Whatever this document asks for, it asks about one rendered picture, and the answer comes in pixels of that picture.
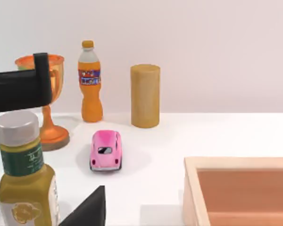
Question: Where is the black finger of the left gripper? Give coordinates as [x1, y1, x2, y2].
[33, 52, 53, 108]

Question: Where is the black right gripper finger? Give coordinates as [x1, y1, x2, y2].
[58, 185, 106, 226]

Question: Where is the orange soda bottle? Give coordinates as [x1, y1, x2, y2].
[77, 40, 104, 123]

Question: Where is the orange trophy cup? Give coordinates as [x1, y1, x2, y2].
[14, 54, 70, 152]

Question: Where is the pink toy car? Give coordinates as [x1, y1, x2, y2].
[89, 129, 123, 173]

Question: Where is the yellow sauce bottle grey cap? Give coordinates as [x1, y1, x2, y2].
[0, 110, 60, 226]

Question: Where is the tan wooden cylinder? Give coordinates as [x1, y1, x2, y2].
[130, 64, 161, 129]

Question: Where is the shallow salmon-coloured box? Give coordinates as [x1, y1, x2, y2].
[182, 156, 283, 226]

